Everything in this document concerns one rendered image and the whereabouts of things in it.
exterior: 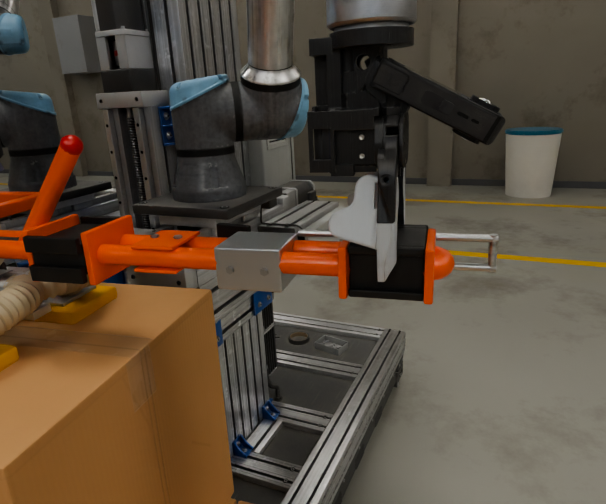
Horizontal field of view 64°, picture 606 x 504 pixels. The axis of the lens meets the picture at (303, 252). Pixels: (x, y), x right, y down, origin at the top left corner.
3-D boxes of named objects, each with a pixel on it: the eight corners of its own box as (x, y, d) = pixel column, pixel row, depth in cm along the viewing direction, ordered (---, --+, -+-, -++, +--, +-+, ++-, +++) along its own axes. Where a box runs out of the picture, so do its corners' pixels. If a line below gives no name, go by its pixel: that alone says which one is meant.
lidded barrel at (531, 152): (555, 189, 573) (562, 126, 551) (557, 200, 523) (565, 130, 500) (501, 188, 597) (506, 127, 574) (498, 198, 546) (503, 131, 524)
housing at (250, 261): (215, 290, 49) (211, 248, 48) (241, 268, 55) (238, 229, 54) (281, 295, 47) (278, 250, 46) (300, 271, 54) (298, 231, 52)
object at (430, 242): (338, 299, 45) (336, 247, 43) (352, 271, 52) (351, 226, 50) (432, 305, 43) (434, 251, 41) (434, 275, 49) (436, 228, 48)
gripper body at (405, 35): (328, 168, 50) (323, 40, 46) (414, 166, 48) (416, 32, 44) (309, 181, 43) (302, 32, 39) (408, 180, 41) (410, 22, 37)
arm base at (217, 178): (201, 187, 111) (196, 142, 108) (260, 189, 105) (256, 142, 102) (157, 201, 98) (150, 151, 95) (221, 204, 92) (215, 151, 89)
